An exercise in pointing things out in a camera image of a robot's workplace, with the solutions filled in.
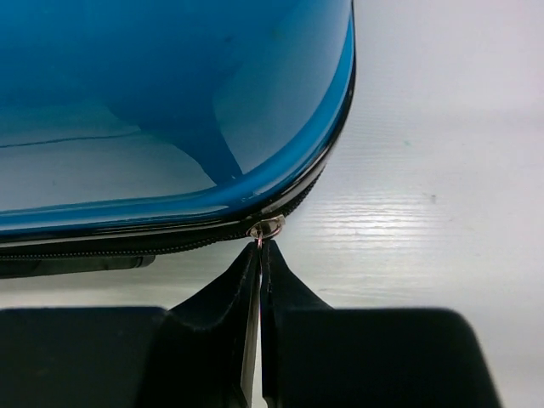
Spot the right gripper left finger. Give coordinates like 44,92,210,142
1,243,259,407

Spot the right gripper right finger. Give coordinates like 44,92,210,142
260,241,501,407

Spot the blue hard-shell suitcase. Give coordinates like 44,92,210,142
1,1,356,279

